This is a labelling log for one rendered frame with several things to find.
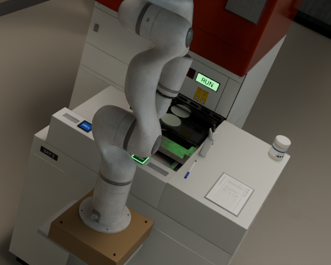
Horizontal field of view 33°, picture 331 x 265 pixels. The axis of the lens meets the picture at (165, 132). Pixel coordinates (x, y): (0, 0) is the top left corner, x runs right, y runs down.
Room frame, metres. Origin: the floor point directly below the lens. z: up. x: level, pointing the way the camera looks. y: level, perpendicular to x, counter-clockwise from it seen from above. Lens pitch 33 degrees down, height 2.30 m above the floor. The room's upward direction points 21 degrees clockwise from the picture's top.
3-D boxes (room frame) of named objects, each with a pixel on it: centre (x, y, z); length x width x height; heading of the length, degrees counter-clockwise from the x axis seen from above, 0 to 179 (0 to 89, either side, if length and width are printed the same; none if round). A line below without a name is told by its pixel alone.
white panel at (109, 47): (2.41, 0.15, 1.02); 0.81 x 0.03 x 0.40; 75
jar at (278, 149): (2.16, -0.50, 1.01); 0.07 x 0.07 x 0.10
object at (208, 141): (1.98, -0.19, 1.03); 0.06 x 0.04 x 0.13; 165
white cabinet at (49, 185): (2.02, -0.03, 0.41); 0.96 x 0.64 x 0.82; 75
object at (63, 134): (1.81, 0.18, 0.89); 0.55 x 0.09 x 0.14; 75
